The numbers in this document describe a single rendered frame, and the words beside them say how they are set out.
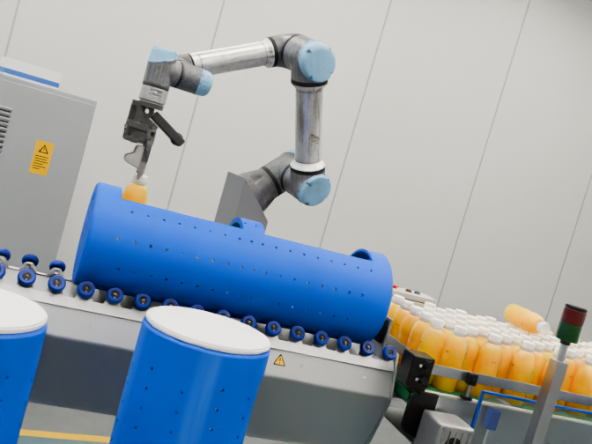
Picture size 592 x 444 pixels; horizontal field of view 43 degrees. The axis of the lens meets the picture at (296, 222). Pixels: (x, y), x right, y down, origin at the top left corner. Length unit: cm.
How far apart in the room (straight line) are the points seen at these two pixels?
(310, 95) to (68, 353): 104
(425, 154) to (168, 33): 208
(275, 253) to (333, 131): 324
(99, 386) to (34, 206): 149
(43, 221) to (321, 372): 170
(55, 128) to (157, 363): 201
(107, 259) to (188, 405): 57
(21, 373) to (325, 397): 108
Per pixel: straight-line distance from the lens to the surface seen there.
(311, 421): 230
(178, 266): 202
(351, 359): 225
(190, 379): 155
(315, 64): 231
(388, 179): 555
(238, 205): 249
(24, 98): 342
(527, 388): 245
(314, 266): 213
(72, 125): 345
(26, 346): 139
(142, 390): 161
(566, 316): 224
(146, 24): 482
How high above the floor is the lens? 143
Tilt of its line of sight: 4 degrees down
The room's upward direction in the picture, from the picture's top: 16 degrees clockwise
